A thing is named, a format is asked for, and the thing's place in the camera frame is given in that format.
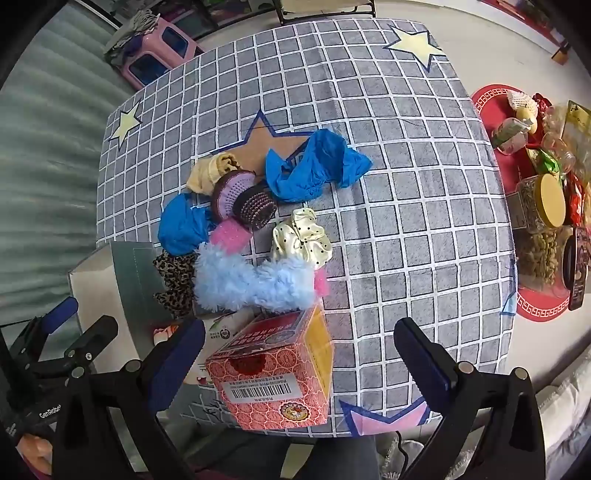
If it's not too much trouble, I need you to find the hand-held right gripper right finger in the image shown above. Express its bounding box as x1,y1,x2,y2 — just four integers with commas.
393,316,546,480

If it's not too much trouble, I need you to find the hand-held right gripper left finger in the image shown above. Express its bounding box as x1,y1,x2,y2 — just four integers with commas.
54,318,207,480

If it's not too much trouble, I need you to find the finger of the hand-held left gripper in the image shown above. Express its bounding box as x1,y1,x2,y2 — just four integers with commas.
28,315,120,384
9,296,80,367

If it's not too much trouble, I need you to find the white cardboard box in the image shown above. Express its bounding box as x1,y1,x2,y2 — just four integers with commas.
68,241,185,365

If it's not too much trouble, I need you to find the light blue fluffy headband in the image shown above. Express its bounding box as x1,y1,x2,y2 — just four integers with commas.
193,242,324,317

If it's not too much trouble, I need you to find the small blue cloth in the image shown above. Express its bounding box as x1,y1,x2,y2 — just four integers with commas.
158,193,218,257

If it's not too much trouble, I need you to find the purple round scalp brush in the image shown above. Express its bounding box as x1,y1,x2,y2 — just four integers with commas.
211,170,257,222

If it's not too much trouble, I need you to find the large blue cloth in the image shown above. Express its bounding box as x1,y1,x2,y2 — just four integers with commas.
264,130,373,204

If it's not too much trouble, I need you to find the person's left hand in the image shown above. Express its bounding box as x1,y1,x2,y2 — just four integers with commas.
16,434,55,476

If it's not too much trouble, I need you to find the leopard print scrunchie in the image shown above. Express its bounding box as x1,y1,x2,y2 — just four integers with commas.
152,251,200,319

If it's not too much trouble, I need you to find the red patterned carton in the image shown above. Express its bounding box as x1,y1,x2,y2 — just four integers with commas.
204,305,334,432

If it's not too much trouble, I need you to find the grey-green curtain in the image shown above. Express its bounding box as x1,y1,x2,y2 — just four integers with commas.
0,9,139,333

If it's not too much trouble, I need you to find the grey checkered star tablecloth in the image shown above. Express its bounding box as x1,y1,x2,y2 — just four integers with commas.
95,17,518,437

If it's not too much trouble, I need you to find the peanut jar dark lid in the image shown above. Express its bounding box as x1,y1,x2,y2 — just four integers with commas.
517,225,591,312

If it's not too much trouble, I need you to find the cream polka dot scrunchie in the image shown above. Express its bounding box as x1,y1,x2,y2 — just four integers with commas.
270,208,333,269

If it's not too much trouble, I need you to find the pale yellow scrunchie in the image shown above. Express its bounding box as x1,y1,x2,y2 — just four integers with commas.
186,152,241,195

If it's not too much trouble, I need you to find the clear jar yellow lid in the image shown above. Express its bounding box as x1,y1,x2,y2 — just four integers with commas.
515,173,568,232

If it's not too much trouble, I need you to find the red snack packet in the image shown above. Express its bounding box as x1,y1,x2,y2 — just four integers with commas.
566,178,587,227

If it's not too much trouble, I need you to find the green snack packet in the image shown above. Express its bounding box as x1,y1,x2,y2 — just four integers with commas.
536,150,561,176

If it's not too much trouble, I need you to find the clear green-lidded container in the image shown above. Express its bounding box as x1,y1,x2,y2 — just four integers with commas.
490,117,529,155

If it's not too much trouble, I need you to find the yellow fruit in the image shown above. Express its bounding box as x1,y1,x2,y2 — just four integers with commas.
516,107,539,134

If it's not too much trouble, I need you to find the pink plastic stool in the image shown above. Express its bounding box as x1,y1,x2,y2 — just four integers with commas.
119,16,206,90

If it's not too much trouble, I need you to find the yellow snack packet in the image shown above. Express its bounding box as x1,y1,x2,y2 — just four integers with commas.
556,100,591,176

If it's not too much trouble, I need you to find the white foam fruit net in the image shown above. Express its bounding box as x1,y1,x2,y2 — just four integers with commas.
506,90,539,116

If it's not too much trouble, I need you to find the grey cloth pile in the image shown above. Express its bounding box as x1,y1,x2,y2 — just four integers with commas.
104,9,160,61

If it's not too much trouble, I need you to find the storage shelf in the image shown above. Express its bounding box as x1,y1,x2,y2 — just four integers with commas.
157,0,278,42

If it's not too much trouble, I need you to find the beige folding chair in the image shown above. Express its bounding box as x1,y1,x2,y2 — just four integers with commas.
272,0,377,26

